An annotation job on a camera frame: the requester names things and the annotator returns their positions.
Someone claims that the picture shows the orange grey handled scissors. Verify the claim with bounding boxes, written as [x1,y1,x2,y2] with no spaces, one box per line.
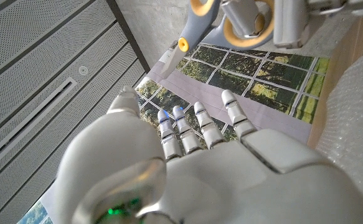
[160,0,276,79]

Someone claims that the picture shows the printed forest window backdrop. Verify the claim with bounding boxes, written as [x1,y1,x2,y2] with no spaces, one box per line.
[16,40,331,224]

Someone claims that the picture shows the long ceiling vent slot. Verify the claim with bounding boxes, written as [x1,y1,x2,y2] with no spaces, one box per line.
[0,77,78,187]

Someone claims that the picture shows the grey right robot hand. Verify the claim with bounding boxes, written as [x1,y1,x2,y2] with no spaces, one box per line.
[220,0,363,50]

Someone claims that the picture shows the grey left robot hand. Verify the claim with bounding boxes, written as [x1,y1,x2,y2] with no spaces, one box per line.
[55,85,363,224]

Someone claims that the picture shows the clear bubble wrap sheet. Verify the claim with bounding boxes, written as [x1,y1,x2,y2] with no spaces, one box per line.
[315,42,363,206]

